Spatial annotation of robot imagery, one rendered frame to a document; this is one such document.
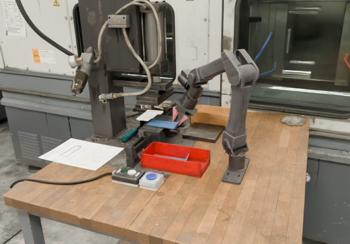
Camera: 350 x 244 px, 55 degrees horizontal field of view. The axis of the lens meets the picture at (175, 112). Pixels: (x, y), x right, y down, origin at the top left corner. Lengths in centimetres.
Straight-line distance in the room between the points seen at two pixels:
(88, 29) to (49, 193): 70
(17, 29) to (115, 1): 159
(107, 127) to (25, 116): 159
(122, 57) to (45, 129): 166
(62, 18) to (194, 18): 101
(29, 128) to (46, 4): 109
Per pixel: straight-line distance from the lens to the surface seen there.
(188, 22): 204
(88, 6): 151
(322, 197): 218
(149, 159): 132
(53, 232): 260
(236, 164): 128
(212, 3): 198
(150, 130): 146
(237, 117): 120
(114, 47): 146
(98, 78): 155
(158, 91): 143
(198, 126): 166
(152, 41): 140
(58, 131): 290
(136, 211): 111
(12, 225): 278
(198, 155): 136
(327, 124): 195
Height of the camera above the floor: 156
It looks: 20 degrees down
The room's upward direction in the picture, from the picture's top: 2 degrees counter-clockwise
